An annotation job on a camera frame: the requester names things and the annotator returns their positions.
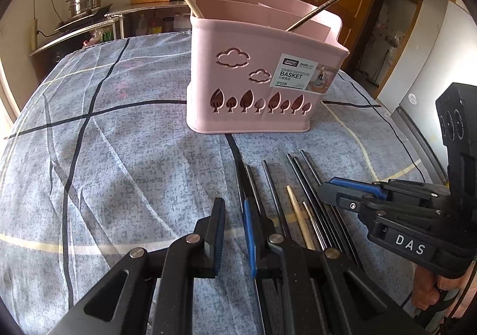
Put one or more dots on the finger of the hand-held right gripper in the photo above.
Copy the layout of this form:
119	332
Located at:
339	197
357	187

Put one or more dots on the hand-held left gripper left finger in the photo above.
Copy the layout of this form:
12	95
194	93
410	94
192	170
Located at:
220	238

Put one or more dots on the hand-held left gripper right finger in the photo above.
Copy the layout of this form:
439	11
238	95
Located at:
249	241

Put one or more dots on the black chopstick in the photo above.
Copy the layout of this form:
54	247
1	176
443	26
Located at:
252	187
311	184
270	189
303	182
311	167

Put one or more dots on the metal chopstick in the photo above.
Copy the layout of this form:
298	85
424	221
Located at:
316	10
313	225

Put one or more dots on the pink plastic chopstick basket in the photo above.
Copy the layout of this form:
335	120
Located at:
208	70

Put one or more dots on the person's right hand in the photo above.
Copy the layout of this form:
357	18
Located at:
426	290

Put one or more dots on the blue checked blanket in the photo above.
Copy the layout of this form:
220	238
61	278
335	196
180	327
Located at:
130	171

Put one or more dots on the white refrigerator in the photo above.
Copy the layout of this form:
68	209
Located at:
421	70

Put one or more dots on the white plastic jug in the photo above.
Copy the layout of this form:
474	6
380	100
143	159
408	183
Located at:
182	23

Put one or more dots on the yellow oil bottle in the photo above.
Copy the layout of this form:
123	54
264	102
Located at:
152	25

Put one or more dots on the bag of green vegetables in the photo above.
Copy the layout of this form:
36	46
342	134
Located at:
97	38

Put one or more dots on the stainless steel shelf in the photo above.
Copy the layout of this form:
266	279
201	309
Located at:
149	7

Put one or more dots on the low steel table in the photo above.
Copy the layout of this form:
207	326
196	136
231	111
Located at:
67	38

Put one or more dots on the black gas stove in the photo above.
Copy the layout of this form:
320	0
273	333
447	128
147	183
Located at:
74	24

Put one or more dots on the stainless steel steamer pot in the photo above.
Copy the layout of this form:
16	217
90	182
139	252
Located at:
85	1

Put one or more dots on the beige power strip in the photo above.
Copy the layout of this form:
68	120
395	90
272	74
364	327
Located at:
35	35

